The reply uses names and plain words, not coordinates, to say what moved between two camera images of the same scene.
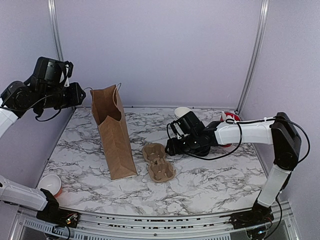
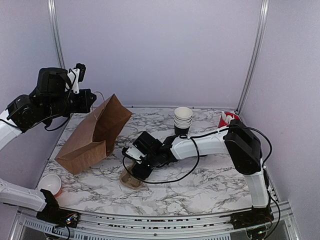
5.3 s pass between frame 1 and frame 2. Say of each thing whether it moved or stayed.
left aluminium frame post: stayed
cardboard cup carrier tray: moved
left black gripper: moved
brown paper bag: moved
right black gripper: moved
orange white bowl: stayed
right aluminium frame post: stayed
